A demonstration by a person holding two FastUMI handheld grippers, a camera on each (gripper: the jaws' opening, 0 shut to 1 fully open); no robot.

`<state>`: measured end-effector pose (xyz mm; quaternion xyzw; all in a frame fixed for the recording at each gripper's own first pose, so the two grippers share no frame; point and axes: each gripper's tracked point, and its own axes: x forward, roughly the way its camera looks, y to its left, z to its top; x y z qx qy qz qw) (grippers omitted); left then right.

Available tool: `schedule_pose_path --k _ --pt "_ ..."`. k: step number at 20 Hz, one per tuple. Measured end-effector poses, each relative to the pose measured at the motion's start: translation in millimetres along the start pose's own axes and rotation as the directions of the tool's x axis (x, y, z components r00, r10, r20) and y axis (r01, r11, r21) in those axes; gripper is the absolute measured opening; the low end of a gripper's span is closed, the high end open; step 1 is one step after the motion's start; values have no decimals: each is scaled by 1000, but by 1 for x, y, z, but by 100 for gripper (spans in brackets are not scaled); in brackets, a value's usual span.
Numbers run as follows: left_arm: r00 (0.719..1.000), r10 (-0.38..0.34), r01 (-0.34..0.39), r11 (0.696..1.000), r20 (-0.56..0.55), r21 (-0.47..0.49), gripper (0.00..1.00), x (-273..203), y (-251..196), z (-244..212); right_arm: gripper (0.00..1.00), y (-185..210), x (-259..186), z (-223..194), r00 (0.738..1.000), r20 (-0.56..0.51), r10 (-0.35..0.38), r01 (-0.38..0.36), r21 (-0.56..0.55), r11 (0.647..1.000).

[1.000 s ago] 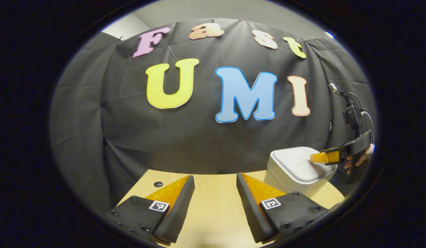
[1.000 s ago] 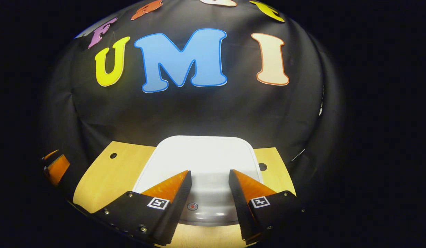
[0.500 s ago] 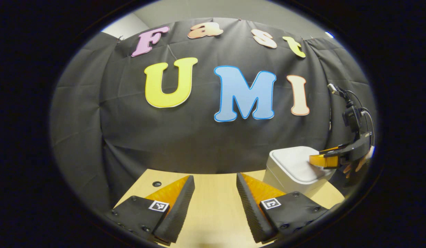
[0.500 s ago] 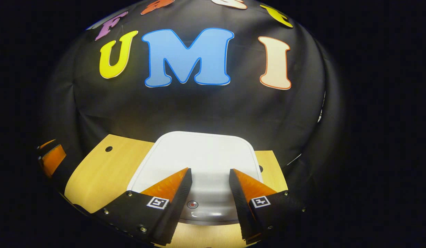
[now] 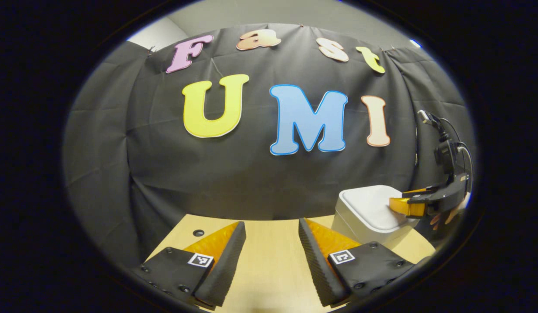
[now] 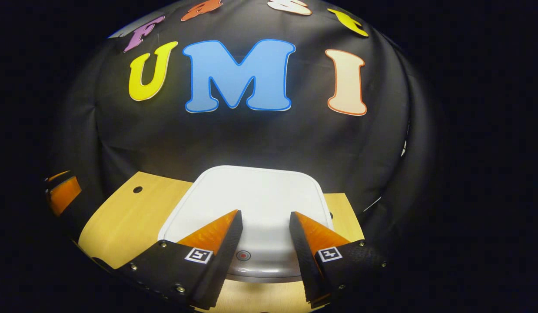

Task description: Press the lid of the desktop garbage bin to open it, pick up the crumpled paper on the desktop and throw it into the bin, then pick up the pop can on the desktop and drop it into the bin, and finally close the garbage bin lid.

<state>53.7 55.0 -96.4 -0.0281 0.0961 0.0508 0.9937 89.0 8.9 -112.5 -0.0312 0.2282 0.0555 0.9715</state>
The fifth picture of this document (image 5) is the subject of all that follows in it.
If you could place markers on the white desktop garbage bin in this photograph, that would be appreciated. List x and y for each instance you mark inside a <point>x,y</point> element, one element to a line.
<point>369,208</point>

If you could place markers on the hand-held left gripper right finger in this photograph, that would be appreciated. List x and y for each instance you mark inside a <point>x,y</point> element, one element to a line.
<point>319,269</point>

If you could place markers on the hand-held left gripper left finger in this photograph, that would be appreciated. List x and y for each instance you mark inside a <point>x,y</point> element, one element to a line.
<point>225,269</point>

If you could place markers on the wooden desktop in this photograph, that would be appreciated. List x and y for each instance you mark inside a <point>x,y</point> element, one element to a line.
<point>273,261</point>

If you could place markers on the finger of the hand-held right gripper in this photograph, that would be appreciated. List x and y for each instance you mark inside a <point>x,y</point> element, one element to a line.
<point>410,207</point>
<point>421,191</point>

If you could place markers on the black backdrop cloth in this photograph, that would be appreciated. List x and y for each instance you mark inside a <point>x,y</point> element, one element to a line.
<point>186,174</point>

